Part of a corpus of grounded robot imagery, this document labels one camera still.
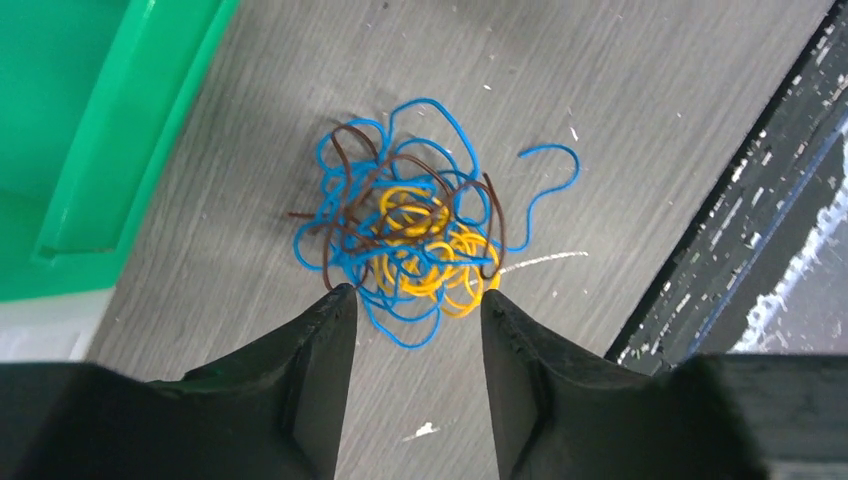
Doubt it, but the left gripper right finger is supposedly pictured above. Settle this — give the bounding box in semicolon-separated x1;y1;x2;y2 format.
480;290;847;479

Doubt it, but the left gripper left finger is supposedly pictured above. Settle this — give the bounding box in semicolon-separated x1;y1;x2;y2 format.
1;284;357;479

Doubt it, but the white plastic bin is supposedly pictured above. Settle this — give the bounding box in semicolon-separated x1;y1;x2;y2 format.
1;288;115;363

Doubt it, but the green plastic bin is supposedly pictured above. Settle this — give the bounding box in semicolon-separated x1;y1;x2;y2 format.
1;0;237;302

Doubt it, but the yellow cable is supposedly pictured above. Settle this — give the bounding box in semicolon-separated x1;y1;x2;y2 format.
369;186;502;320

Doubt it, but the blue cable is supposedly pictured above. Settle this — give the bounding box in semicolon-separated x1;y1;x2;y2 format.
293;97;582;350

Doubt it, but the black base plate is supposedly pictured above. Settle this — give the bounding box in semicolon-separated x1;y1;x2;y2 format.
606;1;847;374

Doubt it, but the white cable duct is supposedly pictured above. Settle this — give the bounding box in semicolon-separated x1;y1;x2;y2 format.
730;139;847;355

